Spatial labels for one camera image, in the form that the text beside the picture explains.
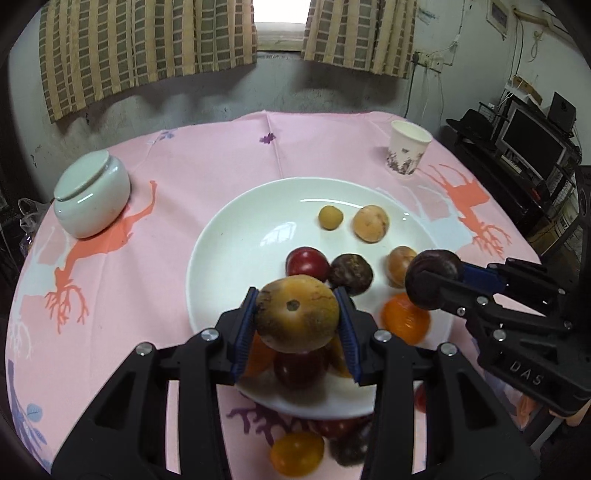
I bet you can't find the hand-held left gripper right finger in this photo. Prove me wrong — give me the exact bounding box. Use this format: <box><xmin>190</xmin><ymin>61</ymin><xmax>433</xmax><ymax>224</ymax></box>
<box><xmin>333</xmin><ymin>286</ymin><xmax>541</xmax><ymax>480</ymax></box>

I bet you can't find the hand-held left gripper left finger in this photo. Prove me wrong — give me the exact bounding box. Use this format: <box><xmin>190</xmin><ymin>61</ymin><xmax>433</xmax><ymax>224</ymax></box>
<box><xmin>51</xmin><ymin>286</ymin><xmax>259</xmax><ymax>480</ymax></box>

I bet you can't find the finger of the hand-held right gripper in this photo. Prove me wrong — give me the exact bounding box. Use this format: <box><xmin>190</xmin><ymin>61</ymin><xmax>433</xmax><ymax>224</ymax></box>
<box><xmin>461</xmin><ymin>257</ymin><xmax>570</xmax><ymax>306</ymax></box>
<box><xmin>418</xmin><ymin>270</ymin><xmax>573</xmax><ymax>352</ymax></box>

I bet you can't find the orange tangerine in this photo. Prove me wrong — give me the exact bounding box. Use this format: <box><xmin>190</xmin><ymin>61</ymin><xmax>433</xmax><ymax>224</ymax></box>
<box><xmin>381</xmin><ymin>294</ymin><xmax>431</xmax><ymax>344</ymax></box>
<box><xmin>245</xmin><ymin>332</ymin><xmax>278</xmax><ymax>377</ymax></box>

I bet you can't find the dark brown passion fruit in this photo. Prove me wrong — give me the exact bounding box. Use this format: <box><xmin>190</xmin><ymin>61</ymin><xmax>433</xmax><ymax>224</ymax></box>
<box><xmin>329</xmin><ymin>425</ymin><xmax>372</xmax><ymax>468</ymax></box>
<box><xmin>405</xmin><ymin>249</ymin><xmax>462</xmax><ymax>311</ymax></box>
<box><xmin>328</xmin><ymin>254</ymin><xmax>374</xmax><ymax>296</ymax></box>

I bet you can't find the large tan passion fruit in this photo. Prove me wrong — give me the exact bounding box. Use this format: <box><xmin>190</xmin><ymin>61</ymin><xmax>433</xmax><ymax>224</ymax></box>
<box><xmin>255</xmin><ymin>274</ymin><xmax>340</xmax><ymax>354</ymax></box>

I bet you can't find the large red plum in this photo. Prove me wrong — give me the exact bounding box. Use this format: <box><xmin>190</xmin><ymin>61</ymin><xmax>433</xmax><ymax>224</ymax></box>
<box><xmin>273</xmin><ymin>348</ymin><xmax>329</xmax><ymax>389</ymax></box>

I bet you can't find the white oval plate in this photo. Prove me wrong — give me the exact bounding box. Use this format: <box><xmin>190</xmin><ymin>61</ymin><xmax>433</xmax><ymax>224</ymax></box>
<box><xmin>185</xmin><ymin>176</ymin><xmax>455</xmax><ymax>421</ymax></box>

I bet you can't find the tan speckled longan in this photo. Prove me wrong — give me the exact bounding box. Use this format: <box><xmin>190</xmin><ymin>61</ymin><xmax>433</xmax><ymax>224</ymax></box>
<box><xmin>353</xmin><ymin>205</ymin><xmax>390</xmax><ymax>243</ymax></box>

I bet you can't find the light brown passion fruit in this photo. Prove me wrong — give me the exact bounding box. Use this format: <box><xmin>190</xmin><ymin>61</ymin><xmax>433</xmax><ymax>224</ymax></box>
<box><xmin>386</xmin><ymin>246</ymin><xmax>419</xmax><ymax>288</ymax></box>

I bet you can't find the black metal rack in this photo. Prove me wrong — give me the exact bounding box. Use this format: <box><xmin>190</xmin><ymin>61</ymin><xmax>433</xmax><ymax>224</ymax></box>
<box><xmin>443</xmin><ymin>124</ymin><xmax>583</xmax><ymax>241</ymax></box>

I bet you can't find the small tan longan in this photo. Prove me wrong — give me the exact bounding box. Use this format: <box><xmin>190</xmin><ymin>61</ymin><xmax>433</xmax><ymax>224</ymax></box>
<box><xmin>318</xmin><ymin>205</ymin><xmax>345</xmax><ymax>230</ymax></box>

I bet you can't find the orange-yellow plum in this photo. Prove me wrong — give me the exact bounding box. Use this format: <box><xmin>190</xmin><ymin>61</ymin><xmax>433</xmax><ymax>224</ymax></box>
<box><xmin>270</xmin><ymin>431</ymin><xmax>325</xmax><ymax>478</ymax></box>

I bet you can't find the computer monitor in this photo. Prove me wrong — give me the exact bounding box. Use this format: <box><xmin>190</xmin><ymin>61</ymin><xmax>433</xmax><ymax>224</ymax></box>
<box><xmin>501</xmin><ymin>107</ymin><xmax>568</xmax><ymax>181</ymax></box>

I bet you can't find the printed paper cup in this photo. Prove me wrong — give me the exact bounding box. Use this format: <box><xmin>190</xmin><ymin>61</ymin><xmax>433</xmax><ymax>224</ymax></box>
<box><xmin>385</xmin><ymin>120</ymin><xmax>433</xmax><ymax>177</ymax></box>

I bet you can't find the black speaker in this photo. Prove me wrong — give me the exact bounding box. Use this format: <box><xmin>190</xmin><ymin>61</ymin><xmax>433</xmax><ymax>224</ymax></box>
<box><xmin>549</xmin><ymin>91</ymin><xmax>578</xmax><ymax>137</ymax></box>

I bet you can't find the pink printed tablecloth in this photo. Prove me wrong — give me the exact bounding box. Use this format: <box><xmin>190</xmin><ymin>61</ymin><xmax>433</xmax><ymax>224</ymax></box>
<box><xmin>4</xmin><ymin>110</ymin><xmax>541</xmax><ymax>480</ymax></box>

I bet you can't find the small cardboard box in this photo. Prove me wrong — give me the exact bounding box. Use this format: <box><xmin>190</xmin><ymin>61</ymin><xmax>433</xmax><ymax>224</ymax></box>
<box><xmin>512</xmin><ymin>76</ymin><xmax>543</xmax><ymax>104</ymax></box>

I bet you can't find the white lidded ceramic jar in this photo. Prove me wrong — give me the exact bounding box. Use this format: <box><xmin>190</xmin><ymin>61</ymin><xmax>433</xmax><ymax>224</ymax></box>
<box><xmin>53</xmin><ymin>150</ymin><xmax>132</xmax><ymax>239</ymax></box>

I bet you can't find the plastic bag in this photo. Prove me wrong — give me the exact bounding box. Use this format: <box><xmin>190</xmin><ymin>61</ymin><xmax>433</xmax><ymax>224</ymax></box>
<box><xmin>18</xmin><ymin>198</ymin><xmax>47</xmax><ymax>241</ymax></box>

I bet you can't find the narrow checked curtain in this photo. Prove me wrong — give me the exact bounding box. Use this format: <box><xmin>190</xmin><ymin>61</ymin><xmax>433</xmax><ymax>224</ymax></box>
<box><xmin>301</xmin><ymin>0</ymin><xmax>419</xmax><ymax>78</ymax></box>

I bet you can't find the wide checked curtain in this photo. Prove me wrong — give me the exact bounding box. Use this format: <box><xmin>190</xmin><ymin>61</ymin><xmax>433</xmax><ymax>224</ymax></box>
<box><xmin>39</xmin><ymin>0</ymin><xmax>258</xmax><ymax>123</ymax></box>

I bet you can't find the window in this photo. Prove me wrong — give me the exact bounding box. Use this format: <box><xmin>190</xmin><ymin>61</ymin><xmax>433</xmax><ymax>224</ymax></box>
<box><xmin>252</xmin><ymin>0</ymin><xmax>310</xmax><ymax>52</ymax></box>

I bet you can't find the black power cable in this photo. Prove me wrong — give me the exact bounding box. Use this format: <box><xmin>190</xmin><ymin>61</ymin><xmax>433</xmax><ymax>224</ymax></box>
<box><xmin>404</xmin><ymin>58</ymin><xmax>419</xmax><ymax>118</ymax></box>

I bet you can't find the wall socket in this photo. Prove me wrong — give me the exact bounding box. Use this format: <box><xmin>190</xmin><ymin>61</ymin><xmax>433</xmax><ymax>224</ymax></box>
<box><xmin>413</xmin><ymin>52</ymin><xmax>444</xmax><ymax>72</ymax></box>

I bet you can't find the wall meter box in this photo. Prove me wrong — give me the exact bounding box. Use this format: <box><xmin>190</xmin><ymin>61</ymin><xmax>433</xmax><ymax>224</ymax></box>
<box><xmin>487</xmin><ymin>0</ymin><xmax>509</xmax><ymax>33</ymax></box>

